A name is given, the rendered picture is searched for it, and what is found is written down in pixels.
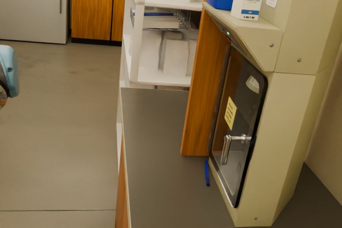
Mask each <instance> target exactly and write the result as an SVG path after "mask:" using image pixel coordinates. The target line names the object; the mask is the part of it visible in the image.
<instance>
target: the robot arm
mask: <svg viewBox="0 0 342 228"><path fill-rule="evenodd" d="M18 94H19V71H18V63H17V58H16V54H15V51H14V49H13V48H12V47H10V46H8V45H0V110H1V109H2V108H3V107H4V106H5V104H6V102H7V98H8V97H10V98H13V97H17V96H18Z"/></svg>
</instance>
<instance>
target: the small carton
mask: <svg viewBox="0 0 342 228"><path fill-rule="evenodd" d="M261 2H262V0H233V5H232V10H231V15H232V16H234V17H236V18H238V19H242V20H256V21H257V20H258V16H259V12H260V7H261Z"/></svg>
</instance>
